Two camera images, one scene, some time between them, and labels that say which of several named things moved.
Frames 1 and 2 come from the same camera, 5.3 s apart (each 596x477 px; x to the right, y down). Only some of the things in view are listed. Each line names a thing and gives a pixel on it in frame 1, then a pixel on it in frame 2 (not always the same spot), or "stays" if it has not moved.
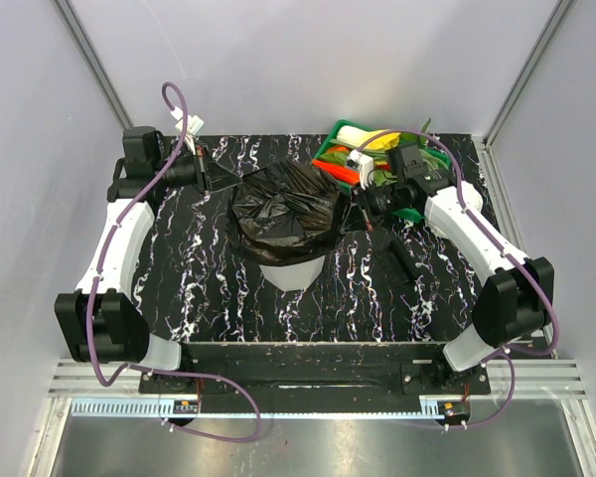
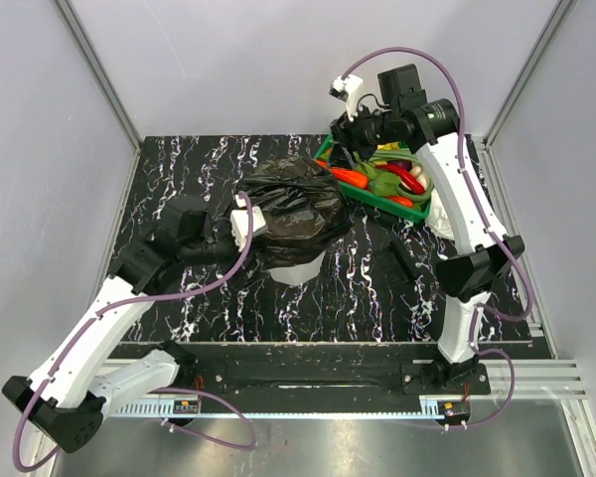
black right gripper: (362, 204) to (345, 133)
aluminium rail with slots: (112, 389) stays
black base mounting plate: (316, 370) stays
